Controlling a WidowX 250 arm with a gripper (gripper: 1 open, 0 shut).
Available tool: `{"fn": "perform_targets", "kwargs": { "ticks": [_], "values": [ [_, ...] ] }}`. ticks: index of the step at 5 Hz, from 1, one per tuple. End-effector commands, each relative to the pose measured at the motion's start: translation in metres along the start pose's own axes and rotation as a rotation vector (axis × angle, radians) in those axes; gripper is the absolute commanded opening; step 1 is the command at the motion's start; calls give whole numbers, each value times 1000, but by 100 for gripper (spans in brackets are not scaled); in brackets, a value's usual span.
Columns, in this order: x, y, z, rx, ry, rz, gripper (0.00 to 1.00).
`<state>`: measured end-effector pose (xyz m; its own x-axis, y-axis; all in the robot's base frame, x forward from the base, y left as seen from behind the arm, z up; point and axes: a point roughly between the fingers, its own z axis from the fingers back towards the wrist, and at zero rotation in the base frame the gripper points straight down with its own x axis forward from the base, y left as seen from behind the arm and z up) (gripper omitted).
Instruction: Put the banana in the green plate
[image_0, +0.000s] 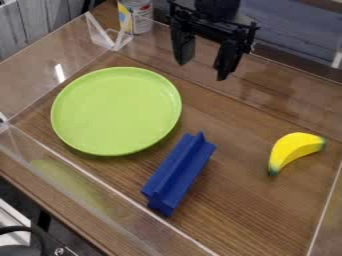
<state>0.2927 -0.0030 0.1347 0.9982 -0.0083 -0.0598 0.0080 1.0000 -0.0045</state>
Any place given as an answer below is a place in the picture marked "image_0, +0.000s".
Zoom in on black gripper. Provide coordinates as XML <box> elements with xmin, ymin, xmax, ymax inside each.
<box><xmin>169</xmin><ymin>0</ymin><xmax>259</xmax><ymax>81</ymax></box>

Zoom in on yellow toy banana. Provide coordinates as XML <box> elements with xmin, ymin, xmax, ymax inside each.
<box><xmin>267</xmin><ymin>132</ymin><xmax>326</xmax><ymax>176</ymax></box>

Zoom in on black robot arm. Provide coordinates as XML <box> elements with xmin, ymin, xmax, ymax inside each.
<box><xmin>169</xmin><ymin>0</ymin><xmax>259</xmax><ymax>81</ymax></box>

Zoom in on green round plate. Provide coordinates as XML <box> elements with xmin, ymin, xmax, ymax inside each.
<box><xmin>51</xmin><ymin>67</ymin><xmax>182</xmax><ymax>156</ymax></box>

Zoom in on blue plastic block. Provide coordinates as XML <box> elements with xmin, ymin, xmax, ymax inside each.
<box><xmin>142</xmin><ymin>132</ymin><xmax>217</xmax><ymax>217</ymax></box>

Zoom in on clear acrylic enclosure walls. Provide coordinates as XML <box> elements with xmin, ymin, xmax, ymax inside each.
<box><xmin>0</xmin><ymin>6</ymin><xmax>342</xmax><ymax>256</ymax></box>

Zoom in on black cable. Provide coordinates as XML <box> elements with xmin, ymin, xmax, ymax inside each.
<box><xmin>0</xmin><ymin>225</ymin><xmax>46</xmax><ymax>256</ymax></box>

